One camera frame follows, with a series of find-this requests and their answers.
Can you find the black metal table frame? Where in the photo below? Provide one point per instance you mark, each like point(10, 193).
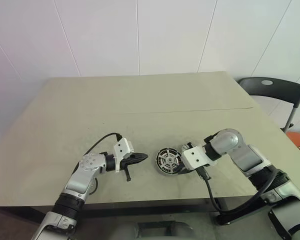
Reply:
point(145, 210)

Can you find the round black motor housing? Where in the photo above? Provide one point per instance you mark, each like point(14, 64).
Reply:
point(166, 174)

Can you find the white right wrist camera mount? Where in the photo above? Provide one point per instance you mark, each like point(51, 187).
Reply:
point(196, 157)

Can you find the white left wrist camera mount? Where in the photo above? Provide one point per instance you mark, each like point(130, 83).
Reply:
point(122, 147)

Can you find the black plastic chair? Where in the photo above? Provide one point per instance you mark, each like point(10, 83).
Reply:
point(277, 92)

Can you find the orange object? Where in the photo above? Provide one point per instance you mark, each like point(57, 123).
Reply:
point(297, 140)

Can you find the grey rounded shape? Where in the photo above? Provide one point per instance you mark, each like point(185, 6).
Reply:
point(183, 231)

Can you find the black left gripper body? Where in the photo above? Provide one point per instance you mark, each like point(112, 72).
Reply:
point(125, 163)

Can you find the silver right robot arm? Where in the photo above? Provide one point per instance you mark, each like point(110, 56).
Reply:
point(227, 142)

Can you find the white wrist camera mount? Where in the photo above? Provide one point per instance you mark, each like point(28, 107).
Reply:
point(196, 157)
point(122, 147)

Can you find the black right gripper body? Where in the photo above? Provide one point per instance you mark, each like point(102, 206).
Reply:
point(195, 171)

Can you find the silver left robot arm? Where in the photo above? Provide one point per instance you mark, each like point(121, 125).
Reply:
point(77, 185)

